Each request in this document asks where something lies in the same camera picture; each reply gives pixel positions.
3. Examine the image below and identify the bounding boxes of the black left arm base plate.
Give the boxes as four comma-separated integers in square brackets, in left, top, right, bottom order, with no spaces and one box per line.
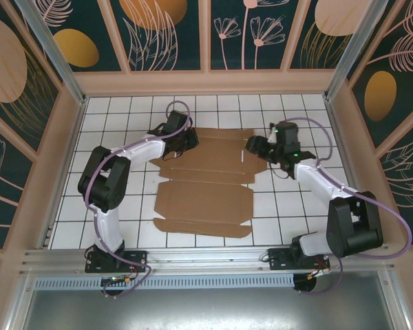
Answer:
[85,250,149,274]

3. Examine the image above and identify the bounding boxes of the grey metal sheet panel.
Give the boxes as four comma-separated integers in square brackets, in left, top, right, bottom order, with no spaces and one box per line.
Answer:
[6,288,410,330]

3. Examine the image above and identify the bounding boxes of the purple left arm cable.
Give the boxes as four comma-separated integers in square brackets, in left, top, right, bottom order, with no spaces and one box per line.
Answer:
[84,100,194,300]

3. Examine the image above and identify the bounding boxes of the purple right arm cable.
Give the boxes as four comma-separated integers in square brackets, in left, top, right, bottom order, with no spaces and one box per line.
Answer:
[284,117,413,296]

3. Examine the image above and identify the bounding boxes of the grey slotted cable duct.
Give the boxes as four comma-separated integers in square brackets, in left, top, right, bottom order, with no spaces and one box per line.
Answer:
[34,274,295,290]

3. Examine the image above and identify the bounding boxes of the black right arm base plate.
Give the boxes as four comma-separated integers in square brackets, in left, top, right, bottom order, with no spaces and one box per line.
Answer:
[267,247,331,273]

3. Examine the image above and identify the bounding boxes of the aluminium frame post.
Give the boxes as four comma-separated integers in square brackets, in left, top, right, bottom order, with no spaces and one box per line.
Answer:
[15,0,87,106]
[322,0,396,101]

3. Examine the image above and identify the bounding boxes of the small green circuit board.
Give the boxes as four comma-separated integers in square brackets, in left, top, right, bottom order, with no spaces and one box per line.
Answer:
[101,274,131,286]

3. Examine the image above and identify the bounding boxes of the aluminium table side rail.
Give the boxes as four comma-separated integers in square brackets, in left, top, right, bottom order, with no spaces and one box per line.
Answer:
[41,225,54,249]

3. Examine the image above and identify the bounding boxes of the aluminium mounting rail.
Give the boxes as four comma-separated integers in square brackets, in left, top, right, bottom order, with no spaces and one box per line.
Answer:
[19,243,396,276]

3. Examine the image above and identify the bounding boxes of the brown cardboard paper box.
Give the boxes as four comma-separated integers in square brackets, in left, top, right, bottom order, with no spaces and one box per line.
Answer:
[153,126,268,241]

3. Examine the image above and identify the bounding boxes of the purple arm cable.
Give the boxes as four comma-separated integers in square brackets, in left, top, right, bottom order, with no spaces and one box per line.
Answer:
[84,100,194,300]
[284,117,413,296]

